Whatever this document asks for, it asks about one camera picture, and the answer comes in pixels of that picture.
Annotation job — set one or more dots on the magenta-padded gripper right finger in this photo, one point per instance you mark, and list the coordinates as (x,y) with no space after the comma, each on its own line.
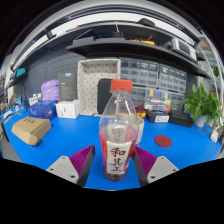
(158,168)

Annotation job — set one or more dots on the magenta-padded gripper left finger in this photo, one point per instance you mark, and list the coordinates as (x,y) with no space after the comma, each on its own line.
(66,166)

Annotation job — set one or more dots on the clear red-capped drink bottle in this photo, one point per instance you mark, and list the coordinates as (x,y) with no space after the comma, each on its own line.
(116,146)

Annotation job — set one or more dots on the flat round red coaster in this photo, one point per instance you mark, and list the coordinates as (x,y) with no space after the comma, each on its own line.
(163,141)

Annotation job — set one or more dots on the grey-white ceramic cup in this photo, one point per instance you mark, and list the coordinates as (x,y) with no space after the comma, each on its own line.
(140,130)

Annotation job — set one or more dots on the black box white label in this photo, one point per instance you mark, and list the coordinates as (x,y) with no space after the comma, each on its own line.
(157,117)

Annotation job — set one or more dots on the brown cardboard box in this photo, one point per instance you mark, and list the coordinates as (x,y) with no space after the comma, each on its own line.
(30,130)

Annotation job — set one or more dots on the black flat case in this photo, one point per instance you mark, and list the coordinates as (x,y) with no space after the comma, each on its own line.
(181,118)

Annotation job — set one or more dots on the white carton box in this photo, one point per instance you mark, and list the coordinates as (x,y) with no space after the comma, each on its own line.
(66,110)

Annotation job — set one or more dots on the yellow multimeter red leads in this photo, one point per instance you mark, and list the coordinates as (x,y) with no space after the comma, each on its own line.
(141,113)

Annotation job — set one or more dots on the blue carton box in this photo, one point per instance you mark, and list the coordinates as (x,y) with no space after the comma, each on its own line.
(41,110)

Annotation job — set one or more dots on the small white adapter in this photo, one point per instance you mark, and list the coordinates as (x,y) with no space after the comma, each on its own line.
(214,136)

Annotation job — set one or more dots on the clear organizer case colourful parts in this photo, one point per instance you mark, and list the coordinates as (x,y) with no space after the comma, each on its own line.
(156,100)

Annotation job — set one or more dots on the grey small-parts drawer cabinet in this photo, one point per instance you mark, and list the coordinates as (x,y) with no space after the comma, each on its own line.
(178,101)
(140,71)
(138,96)
(172,78)

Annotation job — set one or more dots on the small white labelled carton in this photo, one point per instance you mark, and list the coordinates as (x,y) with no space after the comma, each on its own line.
(34,100)

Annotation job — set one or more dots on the green potted plant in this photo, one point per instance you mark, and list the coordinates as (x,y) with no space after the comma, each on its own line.
(201,105)

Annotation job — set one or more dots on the purple plastic bag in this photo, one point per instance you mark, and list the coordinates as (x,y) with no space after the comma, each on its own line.
(50,90)

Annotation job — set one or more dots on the black speaker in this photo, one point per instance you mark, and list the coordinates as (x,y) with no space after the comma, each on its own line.
(102,96)

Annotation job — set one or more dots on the white pegboard tray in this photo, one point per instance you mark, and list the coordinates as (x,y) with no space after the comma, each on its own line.
(88,90)

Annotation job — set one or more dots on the dark grey upright box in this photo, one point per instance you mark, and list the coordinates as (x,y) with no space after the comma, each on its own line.
(68,86)

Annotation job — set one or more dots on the black wall shelf unit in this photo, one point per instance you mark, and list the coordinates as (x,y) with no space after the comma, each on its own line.
(133,48)

